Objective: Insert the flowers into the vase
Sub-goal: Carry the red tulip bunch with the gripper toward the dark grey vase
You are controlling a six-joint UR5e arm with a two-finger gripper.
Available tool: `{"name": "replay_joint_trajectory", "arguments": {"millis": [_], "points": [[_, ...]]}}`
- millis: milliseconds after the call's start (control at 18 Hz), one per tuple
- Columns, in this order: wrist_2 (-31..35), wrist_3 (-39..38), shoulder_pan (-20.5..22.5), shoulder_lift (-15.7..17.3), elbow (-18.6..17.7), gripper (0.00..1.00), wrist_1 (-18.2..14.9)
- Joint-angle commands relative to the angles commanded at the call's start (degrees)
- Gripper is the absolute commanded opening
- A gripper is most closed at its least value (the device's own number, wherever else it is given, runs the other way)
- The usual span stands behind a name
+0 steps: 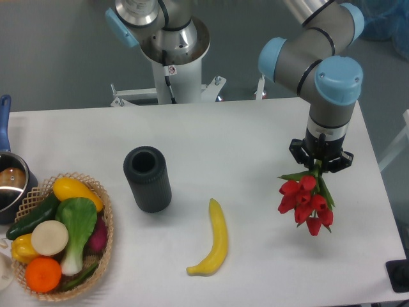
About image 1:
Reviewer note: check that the purple sweet potato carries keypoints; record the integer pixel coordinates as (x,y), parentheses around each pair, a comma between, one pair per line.
(98,239)

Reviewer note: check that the orange fruit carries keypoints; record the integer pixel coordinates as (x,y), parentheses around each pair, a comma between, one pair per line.
(43,274)

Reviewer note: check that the white round radish slice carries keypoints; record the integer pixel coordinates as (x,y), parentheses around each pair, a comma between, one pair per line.
(49,238)

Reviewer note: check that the dark grey ribbed vase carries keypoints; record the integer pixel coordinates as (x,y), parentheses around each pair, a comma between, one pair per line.
(145,169)

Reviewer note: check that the woven wicker basket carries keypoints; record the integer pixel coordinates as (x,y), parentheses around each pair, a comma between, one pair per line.
(33,199)

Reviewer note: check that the blue handled saucepan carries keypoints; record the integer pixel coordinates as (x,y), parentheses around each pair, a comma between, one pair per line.
(16,177)

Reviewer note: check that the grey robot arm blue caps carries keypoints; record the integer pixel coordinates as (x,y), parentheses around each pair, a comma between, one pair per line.
(311,67)

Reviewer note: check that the green bean pod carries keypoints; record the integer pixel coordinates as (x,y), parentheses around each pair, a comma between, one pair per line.
(87,273)

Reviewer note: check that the red tulip bouquet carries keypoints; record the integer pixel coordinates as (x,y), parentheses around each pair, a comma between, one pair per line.
(306,194)

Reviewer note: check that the yellow banana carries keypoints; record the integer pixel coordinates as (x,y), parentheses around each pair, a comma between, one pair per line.
(213,261)

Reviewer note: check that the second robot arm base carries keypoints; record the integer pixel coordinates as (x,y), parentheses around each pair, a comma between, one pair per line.
(166,31)

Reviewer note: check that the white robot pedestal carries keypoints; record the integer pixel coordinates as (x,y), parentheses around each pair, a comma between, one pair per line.
(174,84)

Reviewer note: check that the blue mesh bag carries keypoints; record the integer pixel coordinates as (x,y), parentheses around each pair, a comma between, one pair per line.
(386,20)

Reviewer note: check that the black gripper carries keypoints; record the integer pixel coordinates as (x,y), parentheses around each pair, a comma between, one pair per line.
(320,148)

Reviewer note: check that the black device at edge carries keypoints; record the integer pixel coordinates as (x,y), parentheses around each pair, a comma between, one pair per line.
(397,271)

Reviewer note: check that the yellow squash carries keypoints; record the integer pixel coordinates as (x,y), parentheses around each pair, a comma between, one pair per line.
(65,188)

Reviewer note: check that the yellow bell pepper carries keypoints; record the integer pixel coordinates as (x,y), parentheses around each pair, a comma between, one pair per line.
(22,249)

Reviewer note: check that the green bok choy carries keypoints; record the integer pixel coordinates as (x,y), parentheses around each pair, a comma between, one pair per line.
(79,216)

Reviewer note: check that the green cucumber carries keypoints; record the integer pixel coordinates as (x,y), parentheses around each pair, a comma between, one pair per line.
(43,212)

